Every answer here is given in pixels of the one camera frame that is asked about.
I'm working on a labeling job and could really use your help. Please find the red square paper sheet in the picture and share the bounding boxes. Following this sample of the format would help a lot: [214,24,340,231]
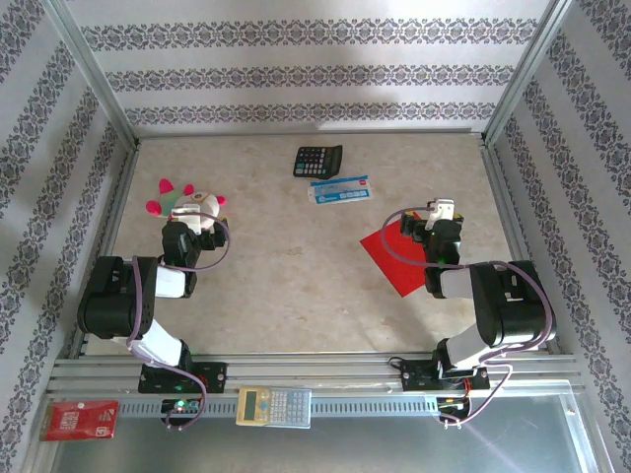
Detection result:
[359,212,436,299]

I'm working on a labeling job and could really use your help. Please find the round plush toy pink limbs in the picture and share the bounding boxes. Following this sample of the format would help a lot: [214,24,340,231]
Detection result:
[145,177,228,233]

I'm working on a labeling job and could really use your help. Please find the blue white flat packet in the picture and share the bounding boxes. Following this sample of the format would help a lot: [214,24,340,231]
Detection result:
[309,173,375,207]

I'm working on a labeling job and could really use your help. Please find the black desk calculator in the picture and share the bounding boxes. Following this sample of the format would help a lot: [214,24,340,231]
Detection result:
[292,144,345,179]

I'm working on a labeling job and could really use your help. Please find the grey beige scientific calculator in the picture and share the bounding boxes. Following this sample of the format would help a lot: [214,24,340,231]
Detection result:
[235,386,314,429]

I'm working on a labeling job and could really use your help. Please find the red printed packet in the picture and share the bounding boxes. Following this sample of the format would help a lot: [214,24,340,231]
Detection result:
[38,399,120,442]

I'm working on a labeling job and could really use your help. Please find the grey metal tray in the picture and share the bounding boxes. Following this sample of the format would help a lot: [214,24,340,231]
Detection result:
[27,393,597,473]

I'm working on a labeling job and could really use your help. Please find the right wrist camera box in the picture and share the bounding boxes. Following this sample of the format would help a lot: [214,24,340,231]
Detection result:
[426,197,456,222]

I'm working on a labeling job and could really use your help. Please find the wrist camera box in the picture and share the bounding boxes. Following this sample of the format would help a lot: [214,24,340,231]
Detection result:
[171,205,203,234]
[426,197,456,222]

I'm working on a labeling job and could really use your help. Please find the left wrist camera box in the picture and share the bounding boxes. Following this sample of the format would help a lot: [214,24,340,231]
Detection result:
[171,205,203,234]

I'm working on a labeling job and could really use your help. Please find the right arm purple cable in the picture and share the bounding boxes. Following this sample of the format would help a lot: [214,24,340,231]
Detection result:
[382,209,557,429]

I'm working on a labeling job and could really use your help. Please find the aluminium side rail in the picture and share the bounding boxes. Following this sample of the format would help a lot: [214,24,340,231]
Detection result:
[480,137,563,356]
[66,140,142,360]

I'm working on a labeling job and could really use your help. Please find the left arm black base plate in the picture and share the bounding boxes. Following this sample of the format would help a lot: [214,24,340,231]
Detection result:
[137,362,229,395]

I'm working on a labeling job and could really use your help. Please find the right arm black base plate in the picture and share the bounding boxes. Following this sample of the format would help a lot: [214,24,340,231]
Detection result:
[399,359,490,394]

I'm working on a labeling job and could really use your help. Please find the aluminium back rail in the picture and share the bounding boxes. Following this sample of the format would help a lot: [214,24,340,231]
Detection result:
[132,128,487,140]

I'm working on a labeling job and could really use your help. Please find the aluminium frame post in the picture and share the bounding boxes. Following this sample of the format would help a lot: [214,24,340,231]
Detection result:
[481,0,577,144]
[42,0,142,149]

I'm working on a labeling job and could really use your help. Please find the long aluminium mounting rail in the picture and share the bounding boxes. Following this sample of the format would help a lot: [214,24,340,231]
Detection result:
[46,352,586,395]

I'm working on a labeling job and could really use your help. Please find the grey slotted cable duct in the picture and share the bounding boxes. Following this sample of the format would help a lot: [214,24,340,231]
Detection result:
[117,396,443,420]

